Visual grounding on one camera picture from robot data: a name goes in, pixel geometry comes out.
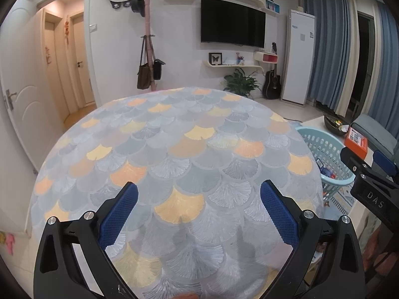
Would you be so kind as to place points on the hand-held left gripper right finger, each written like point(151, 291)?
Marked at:
point(279, 215)

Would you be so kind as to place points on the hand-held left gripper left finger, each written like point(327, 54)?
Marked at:
point(118, 215)

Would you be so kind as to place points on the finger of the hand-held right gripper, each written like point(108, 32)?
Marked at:
point(385, 163)
point(352, 158)

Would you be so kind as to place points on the light blue plastic basket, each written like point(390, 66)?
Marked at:
point(324, 144)

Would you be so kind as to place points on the person's right forearm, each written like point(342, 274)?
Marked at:
point(377, 252)

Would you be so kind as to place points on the person's left hand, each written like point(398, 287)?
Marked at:
point(185, 296)

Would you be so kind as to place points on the orange box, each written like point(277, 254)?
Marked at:
point(357, 146)

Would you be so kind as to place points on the blue patterned rug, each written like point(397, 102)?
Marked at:
point(343, 199)

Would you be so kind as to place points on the grey-blue sofa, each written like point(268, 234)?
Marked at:
point(374, 130)

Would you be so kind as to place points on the dark bowl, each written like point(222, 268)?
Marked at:
point(333, 124)

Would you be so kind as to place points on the white coffee table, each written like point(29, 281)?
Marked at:
point(314, 123)

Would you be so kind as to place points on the cream curtain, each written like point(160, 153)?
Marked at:
point(347, 68)

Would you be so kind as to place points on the blue curtain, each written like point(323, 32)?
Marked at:
point(327, 46)
point(385, 68)

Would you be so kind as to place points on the black guitar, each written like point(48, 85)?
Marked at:
point(272, 84)

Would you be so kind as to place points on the white standing air conditioner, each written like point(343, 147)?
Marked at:
point(299, 62)

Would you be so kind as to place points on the pink slippers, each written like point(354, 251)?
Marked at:
point(10, 243)

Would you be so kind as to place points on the red and white box shelf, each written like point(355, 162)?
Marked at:
point(266, 57)

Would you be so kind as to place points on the green potted plant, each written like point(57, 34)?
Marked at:
point(241, 82)

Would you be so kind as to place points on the brown handbag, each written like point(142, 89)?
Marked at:
point(144, 76)

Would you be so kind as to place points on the black bag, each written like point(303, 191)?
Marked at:
point(157, 70)

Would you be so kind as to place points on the cream hallway door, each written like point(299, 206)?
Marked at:
point(57, 68)

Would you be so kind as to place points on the white hallway door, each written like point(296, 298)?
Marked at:
point(82, 59)

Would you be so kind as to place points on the small blue box shelf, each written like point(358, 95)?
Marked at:
point(272, 6)

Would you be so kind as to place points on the black television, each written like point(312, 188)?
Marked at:
point(232, 21)

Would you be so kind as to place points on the white room door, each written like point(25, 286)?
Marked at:
point(21, 53)

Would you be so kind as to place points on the red hanging decoration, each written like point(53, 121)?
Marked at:
point(67, 31)

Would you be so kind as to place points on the pink coat rack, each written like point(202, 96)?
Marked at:
point(149, 21)

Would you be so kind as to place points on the black cap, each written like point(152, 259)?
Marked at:
point(137, 5)

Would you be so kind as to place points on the low white wall shelf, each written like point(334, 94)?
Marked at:
point(230, 65)

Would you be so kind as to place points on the butterfly picture frame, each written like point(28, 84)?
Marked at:
point(215, 58)

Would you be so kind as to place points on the white light switch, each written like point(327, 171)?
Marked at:
point(93, 28)

